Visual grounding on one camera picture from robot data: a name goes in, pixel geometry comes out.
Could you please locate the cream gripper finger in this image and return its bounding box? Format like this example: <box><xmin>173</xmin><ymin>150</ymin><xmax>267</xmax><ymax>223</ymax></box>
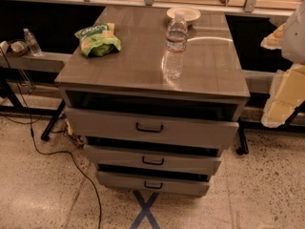
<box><xmin>260</xmin><ymin>24</ymin><xmax>286</xmax><ymax>50</ymax></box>
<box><xmin>261</xmin><ymin>64</ymin><xmax>305</xmax><ymax>128</ymax></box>

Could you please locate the grey drawer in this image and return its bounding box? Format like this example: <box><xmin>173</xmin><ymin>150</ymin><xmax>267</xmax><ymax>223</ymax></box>
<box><xmin>65</xmin><ymin>108</ymin><xmax>238</xmax><ymax>148</ymax></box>
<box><xmin>84</xmin><ymin>144</ymin><xmax>221</xmax><ymax>176</ymax></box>
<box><xmin>96</xmin><ymin>171</ymin><xmax>210</xmax><ymax>197</ymax></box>

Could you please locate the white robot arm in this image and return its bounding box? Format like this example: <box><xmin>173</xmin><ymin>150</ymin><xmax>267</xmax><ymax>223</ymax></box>
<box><xmin>260</xmin><ymin>1</ymin><xmax>305</xmax><ymax>128</ymax></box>

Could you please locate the grey top drawer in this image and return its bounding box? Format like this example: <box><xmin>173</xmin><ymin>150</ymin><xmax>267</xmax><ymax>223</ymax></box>
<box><xmin>65</xmin><ymin>108</ymin><xmax>238</xmax><ymax>148</ymax></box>

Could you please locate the grey drawer cabinet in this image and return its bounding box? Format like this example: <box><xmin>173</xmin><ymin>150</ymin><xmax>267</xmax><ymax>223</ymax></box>
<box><xmin>55</xmin><ymin>6</ymin><xmax>250</xmax><ymax>182</ymax></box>

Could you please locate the grey bottom drawer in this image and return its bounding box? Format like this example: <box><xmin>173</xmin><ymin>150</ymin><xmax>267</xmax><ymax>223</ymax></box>
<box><xmin>96</xmin><ymin>171</ymin><xmax>210</xmax><ymax>197</ymax></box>

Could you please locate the white plate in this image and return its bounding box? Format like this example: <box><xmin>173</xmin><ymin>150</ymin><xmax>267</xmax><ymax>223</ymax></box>
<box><xmin>167</xmin><ymin>7</ymin><xmax>201</xmax><ymax>25</ymax></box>

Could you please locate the clear water bottle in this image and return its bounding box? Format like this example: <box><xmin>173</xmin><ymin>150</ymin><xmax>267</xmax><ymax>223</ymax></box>
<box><xmin>163</xmin><ymin>10</ymin><xmax>188</xmax><ymax>79</ymax></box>

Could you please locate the green chip bag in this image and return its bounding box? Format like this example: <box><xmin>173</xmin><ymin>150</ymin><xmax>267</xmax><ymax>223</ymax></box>
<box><xmin>74</xmin><ymin>23</ymin><xmax>121</xmax><ymax>56</ymax></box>

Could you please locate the power strip on floor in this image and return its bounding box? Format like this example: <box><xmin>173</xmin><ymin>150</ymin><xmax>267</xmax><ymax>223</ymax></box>
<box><xmin>65</xmin><ymin>119</ymin><xmax>84</xmax><ymax>148</ymax></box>

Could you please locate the grey bench shelf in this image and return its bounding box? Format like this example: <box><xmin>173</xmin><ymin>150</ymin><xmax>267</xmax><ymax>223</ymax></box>
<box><xmin>0</xmin><ymin>52</ymin><xmax>71</xmax><ymax>73</ymax></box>

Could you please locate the small water bottle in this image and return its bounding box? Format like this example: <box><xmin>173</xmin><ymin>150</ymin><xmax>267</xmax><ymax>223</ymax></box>
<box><xmin>24</xmin><ymin>29</ymin><xmax>42</xmax><ymax>56</ymax></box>

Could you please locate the dark bowl with items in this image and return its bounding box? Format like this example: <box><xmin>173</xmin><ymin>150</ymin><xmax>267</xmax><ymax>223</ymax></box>
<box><xmin>0</xmin><ymin>40</ymin><xmax>28</xmax><ymax>57</ymax></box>

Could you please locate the black floor cable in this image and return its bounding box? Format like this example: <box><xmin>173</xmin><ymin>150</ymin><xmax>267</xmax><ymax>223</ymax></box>
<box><xmin>0</xmin><ymin>46</ymin><xmax>103</xmax><ymax>229</ymax></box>

